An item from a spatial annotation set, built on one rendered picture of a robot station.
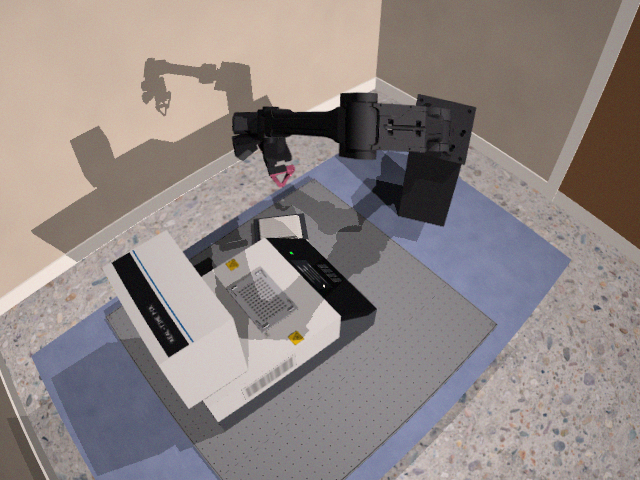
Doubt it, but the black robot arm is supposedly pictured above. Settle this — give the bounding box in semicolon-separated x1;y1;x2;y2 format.
232;92;468;161

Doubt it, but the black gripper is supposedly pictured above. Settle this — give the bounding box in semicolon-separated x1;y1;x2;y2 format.
263;138;295;188

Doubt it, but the black and white benchtop lab instrument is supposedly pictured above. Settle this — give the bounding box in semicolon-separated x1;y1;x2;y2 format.
102;230;377;431

